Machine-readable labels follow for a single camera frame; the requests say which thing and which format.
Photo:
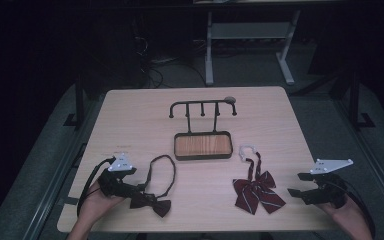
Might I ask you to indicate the red striped bow tie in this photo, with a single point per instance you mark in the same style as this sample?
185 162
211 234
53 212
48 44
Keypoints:
258 193

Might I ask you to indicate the white metal desk frame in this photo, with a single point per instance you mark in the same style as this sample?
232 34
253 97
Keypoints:
246 30

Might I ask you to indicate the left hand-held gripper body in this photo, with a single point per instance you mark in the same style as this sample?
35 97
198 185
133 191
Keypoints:
115 185

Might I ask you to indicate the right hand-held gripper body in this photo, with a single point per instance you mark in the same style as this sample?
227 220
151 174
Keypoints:
328 191

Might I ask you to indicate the person's right hand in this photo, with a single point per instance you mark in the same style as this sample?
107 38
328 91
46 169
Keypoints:
341 211

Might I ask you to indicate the grey round cap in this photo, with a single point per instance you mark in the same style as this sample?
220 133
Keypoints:
230 99

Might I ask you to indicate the dark bow tie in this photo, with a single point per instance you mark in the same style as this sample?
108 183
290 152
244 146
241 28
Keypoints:
158 206

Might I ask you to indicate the person's left hand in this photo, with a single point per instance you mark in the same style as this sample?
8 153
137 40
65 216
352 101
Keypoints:
96 205

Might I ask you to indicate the black rack with wooden tray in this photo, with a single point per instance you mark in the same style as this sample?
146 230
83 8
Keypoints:
202 146

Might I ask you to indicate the black metal stand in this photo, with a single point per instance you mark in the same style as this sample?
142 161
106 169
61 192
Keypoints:
355 100
79 103

